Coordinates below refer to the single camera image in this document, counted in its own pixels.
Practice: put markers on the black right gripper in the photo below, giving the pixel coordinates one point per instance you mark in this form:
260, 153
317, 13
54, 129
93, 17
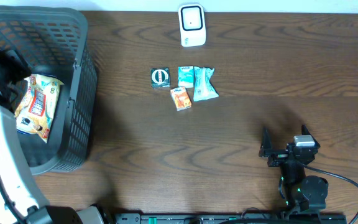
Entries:
278, 155

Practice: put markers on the mint green snack packet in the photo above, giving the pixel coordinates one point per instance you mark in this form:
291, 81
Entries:
203, 89

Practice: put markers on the orange small snack pack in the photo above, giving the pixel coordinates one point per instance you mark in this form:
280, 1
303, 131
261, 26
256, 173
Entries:
180, 98

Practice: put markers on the teal small tissue pack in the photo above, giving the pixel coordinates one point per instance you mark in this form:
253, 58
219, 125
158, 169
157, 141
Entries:
186, 76

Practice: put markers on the dark round-label can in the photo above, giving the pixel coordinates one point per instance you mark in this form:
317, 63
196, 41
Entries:
160, 77

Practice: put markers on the orange wet wipes pack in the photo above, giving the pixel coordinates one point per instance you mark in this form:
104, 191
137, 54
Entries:
35, 112

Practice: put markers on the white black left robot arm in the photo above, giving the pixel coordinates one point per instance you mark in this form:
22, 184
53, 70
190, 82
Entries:
21, 201

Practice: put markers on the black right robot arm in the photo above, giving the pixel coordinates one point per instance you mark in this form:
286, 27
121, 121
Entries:
305, 195

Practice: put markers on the dark grey plastic basket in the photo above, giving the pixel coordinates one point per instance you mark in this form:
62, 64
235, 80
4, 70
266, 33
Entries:
53, 42

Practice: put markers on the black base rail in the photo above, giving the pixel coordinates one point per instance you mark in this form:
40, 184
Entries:
253, 217

